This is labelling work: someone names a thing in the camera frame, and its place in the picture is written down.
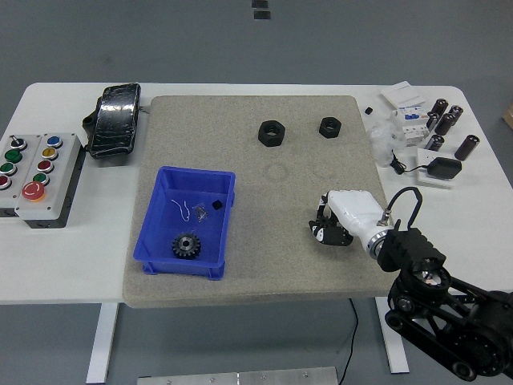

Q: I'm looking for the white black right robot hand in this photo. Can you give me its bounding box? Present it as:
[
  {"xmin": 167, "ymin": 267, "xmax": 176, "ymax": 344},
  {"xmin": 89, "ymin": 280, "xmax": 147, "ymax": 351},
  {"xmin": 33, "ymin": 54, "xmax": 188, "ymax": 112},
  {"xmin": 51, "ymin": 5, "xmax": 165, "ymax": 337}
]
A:
[{"xmin": 307, "ymin": 188, "xmax": 393, "ymax": 246}]

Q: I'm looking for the small black gear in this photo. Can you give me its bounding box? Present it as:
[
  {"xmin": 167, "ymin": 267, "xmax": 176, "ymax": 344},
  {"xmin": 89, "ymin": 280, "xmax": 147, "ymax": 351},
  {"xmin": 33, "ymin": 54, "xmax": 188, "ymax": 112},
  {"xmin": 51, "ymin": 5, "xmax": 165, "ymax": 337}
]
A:
[{"xmin": 319, "ymin": 214, "xmax": 341, "ymax": 232}]

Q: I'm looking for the large black gear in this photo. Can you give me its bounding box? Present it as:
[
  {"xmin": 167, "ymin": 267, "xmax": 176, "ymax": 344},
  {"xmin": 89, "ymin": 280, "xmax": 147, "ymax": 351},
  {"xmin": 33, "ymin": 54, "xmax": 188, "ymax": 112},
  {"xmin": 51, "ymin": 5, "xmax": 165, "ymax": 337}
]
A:
[{"xmin": 172, "ymin": 232, "xmax": 202, "ymax": 261}]

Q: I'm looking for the small black hex nut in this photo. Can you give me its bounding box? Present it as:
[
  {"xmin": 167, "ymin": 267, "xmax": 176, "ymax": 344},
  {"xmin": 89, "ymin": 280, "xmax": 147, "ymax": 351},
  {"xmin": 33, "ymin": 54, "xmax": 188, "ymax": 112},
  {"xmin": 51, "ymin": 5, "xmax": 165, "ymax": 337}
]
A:
[{"xmin": 318, "ymin": 115, "xmax": 343, "ymax": 140}]

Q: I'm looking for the large black hex nut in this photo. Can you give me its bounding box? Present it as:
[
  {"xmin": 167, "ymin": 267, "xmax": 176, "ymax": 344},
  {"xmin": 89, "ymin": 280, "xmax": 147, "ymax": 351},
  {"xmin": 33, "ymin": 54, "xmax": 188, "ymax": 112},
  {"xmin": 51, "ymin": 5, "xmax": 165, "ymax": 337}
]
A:
[{"xmin": 257, "ymin": 120, "xmax": 287, "ymax": 148}]

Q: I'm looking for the blue plastic box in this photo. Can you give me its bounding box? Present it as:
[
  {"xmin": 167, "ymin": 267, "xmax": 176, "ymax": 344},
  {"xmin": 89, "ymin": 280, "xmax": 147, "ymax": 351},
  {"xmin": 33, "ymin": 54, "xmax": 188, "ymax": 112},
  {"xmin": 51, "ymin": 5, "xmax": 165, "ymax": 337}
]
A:
[{"xmin": 132, "ymin": 166, "xmax": 236, "ymax": 281}]

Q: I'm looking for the grey emergency-stop control box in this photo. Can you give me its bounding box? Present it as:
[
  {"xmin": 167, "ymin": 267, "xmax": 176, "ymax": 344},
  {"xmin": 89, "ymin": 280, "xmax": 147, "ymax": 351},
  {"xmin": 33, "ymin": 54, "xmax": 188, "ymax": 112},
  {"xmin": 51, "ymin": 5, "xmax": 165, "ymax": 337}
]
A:
[{"xmin": 14, "ymin": 132, "xmax": 86, "ymax": 229}]

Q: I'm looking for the grey four-button control box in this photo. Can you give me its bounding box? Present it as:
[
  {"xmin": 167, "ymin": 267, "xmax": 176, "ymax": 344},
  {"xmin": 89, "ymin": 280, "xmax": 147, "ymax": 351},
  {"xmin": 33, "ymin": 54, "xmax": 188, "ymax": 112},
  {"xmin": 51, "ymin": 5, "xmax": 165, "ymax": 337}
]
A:
[{"xmin": 0, "ymin": 134, "xmax": 43, "ymax": 217}]

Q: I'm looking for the crumpled clear plastic bag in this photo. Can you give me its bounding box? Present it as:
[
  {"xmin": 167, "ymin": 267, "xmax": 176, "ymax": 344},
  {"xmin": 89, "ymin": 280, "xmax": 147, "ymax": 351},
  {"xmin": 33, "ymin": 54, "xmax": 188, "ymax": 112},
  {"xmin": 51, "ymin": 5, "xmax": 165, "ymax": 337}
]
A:
[{"xmin": 366, "ymin": 122, "xmax": 406, "ymax": 168}]

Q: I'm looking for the grey-brown mat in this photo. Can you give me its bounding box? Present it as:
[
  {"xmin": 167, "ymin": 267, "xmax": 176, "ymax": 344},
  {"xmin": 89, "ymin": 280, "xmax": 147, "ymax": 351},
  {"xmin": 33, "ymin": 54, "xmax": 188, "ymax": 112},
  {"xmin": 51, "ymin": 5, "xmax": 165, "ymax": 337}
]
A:
[{"xmin": 121, "ymin": 95, "xmax": 396, "ymax": 309}]

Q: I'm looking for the black power adapter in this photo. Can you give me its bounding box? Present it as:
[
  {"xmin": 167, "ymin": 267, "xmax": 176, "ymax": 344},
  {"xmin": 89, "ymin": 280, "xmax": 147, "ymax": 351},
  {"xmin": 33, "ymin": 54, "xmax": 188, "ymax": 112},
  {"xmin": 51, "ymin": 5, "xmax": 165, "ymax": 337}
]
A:
[{"xmin": 426, "ymin": 156, "xmax": 463, "ymax": 180}]

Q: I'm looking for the white circuit breaker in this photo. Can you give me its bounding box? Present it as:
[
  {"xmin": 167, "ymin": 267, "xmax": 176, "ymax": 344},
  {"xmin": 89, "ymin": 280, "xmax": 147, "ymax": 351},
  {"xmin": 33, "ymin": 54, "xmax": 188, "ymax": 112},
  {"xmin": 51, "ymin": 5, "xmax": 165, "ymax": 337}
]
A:
[{"xmin": 390, "ymin": 104, "xmax": 430, "ymax": 148}]

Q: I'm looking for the flat white carton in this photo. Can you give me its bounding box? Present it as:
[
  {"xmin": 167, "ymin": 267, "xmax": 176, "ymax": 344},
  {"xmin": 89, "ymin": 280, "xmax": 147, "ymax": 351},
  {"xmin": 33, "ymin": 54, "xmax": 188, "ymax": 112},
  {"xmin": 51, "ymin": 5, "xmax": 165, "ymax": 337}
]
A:
[{"xmin": 380, "ymin": 81, "xmax": 426, "ymax": 108}]

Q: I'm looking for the white table leg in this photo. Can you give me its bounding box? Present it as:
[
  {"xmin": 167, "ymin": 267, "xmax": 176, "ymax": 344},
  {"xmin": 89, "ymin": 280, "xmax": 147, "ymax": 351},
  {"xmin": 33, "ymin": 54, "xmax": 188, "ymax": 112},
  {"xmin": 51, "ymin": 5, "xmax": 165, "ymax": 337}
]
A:
[
  {"xmin": 86, "ymin": 303, "xmax": 119, "ymax": 384},
  {"xmin": 374, "ymin": 298, "xmax": 410, "ymax": 374}
]

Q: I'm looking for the grey metal plate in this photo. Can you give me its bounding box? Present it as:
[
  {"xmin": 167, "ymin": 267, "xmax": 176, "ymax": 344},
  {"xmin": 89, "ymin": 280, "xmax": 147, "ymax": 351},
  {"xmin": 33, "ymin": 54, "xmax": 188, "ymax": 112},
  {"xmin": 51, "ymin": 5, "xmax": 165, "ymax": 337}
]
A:
[{"xmin": 137, "ymin": 367, "xmax": 339, "ymax": 385}]

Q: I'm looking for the black plastic-wrapped device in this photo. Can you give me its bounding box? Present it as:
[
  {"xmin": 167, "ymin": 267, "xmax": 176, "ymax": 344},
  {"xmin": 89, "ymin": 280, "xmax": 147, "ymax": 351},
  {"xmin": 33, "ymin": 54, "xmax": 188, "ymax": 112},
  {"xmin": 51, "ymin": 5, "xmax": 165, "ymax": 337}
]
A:
[{"xmin": 82, "ymin": 83, "xmax": 143, "ymax": 160}]

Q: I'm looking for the white switch plate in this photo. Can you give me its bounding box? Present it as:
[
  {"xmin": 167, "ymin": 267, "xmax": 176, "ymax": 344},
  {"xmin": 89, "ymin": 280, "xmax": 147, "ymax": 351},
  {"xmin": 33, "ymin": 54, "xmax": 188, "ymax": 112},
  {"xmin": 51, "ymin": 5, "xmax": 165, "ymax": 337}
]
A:
[{"xmin": 414, "ymin": 148, "xmax": 456, "ymax": 188}]

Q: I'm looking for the black hanging cable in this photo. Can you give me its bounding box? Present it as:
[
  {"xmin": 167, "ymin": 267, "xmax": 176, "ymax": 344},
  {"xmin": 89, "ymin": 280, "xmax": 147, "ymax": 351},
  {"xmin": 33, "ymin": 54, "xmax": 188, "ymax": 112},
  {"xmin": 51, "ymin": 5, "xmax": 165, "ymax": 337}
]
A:
[{"xmin": 340, "ymin": 298, "xmax": 359, "ymax": 376}]

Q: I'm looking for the thin white wire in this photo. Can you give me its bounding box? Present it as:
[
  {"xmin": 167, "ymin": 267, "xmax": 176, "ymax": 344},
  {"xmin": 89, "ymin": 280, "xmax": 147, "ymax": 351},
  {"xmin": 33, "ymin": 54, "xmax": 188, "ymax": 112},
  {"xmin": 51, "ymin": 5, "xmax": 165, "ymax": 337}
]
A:
[{"xmin": 171, "ymin": 198, "xmax": 192, "ymax": 221}]

